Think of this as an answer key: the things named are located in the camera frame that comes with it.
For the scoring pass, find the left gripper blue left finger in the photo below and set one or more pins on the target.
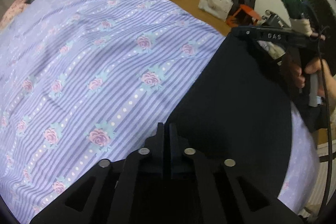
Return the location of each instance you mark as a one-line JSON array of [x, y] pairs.
[[105, 193]]

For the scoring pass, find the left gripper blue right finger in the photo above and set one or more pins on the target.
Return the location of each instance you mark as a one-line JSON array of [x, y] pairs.
[[203, 191]]

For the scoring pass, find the black pants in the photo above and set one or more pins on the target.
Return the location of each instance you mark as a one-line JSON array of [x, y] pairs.
[[223, 93]]

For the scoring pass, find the person right hand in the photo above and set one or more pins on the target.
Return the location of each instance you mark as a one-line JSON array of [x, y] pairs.
[[315, 67]]

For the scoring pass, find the black wicker chair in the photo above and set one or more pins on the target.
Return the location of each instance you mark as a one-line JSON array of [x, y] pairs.
[[326, 18]]

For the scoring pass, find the white plastic bag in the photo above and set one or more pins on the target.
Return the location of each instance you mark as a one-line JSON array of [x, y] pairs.
[[217, 8]]

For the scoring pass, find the purple floral bed sheet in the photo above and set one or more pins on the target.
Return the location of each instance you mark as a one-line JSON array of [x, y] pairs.
[[58, 60]]

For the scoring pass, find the pink patterned pillow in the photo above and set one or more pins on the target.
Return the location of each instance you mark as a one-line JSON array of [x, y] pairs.
[[15, 9]]

